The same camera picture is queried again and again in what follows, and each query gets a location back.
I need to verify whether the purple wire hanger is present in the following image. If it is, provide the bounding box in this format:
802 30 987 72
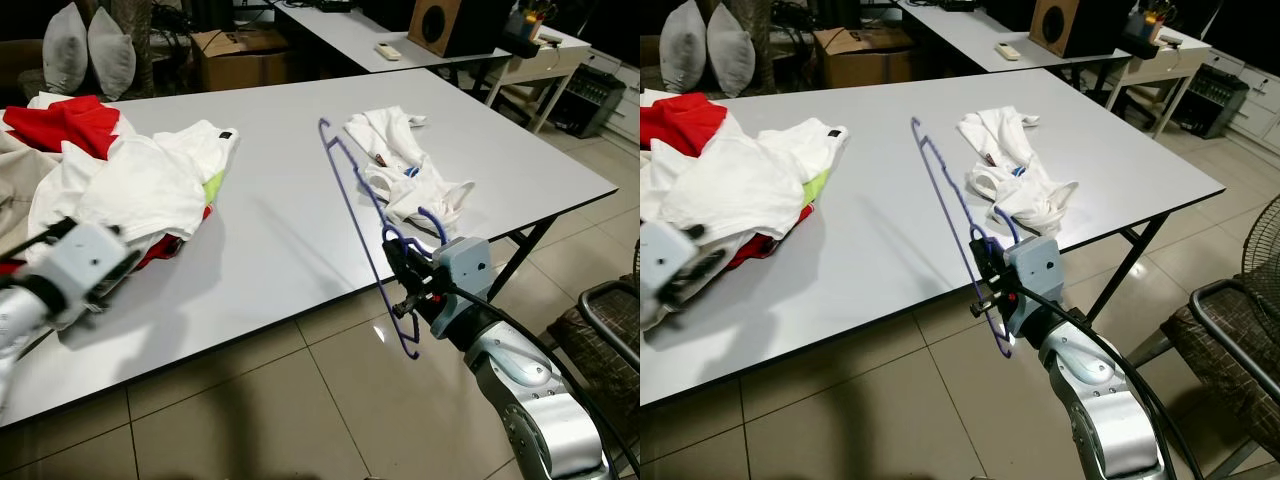
317 117 451 361
910 117 1021 359

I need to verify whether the red cloth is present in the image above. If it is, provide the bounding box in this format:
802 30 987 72
128 205 216 273
722 203 816 271

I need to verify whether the small white crumpled garment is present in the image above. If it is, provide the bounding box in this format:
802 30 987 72
957 105 1081 236
343 105 477 233

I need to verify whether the large white t-shirt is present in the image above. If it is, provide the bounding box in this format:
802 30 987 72
28 118 241 263
640 118 851 251

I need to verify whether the large white table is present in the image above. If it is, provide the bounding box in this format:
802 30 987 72
640 68 1226 409
0 68 619 431

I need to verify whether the beige garment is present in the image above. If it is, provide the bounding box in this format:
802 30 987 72
0 130 63 263

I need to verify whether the red crumpled garment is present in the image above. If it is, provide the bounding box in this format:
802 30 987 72
3 95 123 161
640 92 729 156

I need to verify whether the black electronic device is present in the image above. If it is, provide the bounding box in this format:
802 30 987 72
548 63 628 139
1170 63 1251 139

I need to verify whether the white drawer unit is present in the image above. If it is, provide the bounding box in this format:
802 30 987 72
585 45 641 141
1200 40 1280 151

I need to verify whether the grey pillow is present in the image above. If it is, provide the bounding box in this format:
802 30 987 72
42 2 91 98
660 0 709 96
705 5 756 98
87 8 138 101

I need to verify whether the long white table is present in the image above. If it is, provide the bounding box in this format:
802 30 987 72
268 0 513 101
895 0 1131 76

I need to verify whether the open cardboard box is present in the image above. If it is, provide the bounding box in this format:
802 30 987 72
190 28 293 93
812 27 913 89

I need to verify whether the small beige desk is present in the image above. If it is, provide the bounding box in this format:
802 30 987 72
1103 30 1213 136
483 30 593 134

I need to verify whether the wooden speaker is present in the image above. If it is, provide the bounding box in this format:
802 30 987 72
408 0 508 58
1030 0 1131 58

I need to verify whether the black pen holder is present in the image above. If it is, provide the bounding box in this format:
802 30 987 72
503 0 553 58
1122 0 1176 58

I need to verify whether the black floor fan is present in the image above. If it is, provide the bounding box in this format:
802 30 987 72
1240 193 1280 296

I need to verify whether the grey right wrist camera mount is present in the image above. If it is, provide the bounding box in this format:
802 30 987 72
435 237 494 313
1005 235 1064 313

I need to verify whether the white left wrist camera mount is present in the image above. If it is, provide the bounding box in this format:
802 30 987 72
640 222 706 313
28 222 141 331

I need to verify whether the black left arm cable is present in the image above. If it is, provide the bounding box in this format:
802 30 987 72
0 218 79 263

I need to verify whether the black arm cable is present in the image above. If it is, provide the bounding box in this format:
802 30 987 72
1015 285 1186 480
0 218 79 263
448 283 641 479

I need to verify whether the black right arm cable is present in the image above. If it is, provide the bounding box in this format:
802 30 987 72
448 283 641 479
1015 285 1186 480

